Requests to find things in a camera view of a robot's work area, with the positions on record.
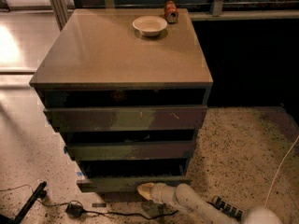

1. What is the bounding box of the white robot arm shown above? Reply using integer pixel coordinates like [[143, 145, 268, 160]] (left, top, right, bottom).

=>
[[137, 183, 283, 224]]

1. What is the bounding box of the grey drawer cabinet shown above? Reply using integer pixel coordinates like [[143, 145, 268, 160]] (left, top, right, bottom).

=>
[[30, 9, 213, 202]]

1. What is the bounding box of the white cable with plug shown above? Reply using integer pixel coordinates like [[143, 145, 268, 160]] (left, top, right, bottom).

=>
[[263, 135, 299, 209]]

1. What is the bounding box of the white bowl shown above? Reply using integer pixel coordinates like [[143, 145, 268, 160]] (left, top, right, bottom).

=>
[[133, 16, 167, 37]]

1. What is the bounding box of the black stand leg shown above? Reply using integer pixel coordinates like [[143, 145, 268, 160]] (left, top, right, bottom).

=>
[[0, 181, 47, 224]]

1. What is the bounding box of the grey drawer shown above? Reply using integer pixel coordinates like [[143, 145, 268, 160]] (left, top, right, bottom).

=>
[[44, 105, 207, 133], [66, 141, 195, 161], [77, 159, 191, 193]]

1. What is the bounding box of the orange soda can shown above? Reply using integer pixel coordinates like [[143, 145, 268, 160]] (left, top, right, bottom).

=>
[[164, 0, 178, 23]]

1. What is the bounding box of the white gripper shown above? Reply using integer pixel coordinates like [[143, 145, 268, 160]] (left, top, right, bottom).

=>
[[137, 183, 177, 205]]

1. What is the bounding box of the black power strip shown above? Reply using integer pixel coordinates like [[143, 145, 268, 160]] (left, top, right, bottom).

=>
[[211, 196, 244, 222]]

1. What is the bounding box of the black cable with adapter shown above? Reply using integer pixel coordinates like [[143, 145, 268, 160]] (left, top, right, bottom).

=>
[[0, 184, 179, 221]]

